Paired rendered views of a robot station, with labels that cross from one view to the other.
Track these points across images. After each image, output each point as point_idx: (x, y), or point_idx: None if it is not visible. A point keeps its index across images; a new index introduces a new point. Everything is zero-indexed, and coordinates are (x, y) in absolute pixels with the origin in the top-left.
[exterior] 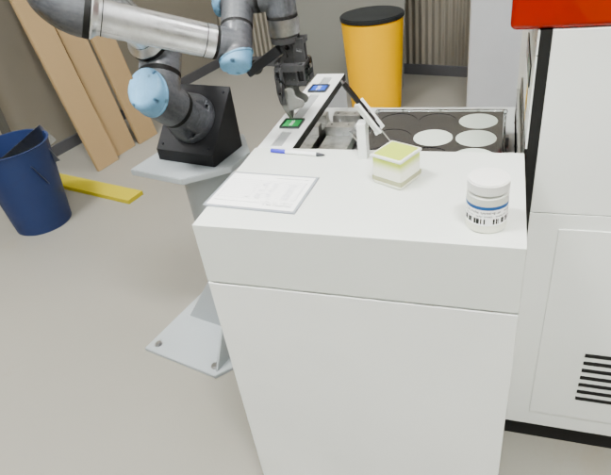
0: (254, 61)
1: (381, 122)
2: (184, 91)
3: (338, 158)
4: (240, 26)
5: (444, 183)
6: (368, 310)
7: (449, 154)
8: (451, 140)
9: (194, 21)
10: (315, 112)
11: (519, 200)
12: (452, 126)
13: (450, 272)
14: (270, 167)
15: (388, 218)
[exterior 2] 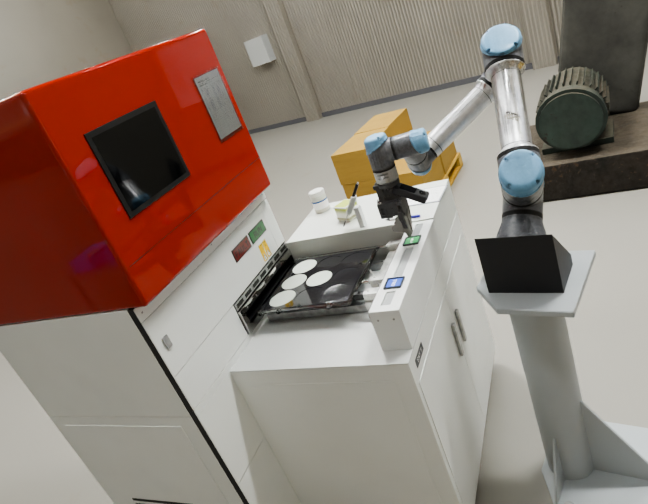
0: (420, 190)
1: (346, 211)
2: (504, 207)
3: (378, 221)
4: None
5: (329, 221)
6: None
7: (319, 235)
8: (309, 276)
9: (433, 129)
10: (395, 255)
11: (305, 220)
12: (302, 289)
13: None
14: (418, 208)
15: (358, 202)
